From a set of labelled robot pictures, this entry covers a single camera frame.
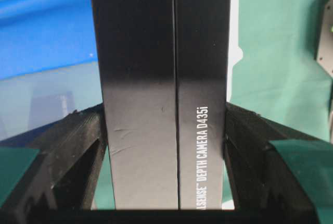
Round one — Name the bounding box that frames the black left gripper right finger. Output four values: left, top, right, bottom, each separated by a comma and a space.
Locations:
224, 103, 332, 223

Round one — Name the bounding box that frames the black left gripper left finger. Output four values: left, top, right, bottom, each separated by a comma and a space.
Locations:
1, 104, 107, 223

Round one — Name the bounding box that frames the clear plastic storage case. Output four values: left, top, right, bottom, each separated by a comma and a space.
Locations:
1, 0, 230, 143

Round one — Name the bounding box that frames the blue liner sheet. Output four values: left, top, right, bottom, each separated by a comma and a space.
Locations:
1, 0, 97, 79

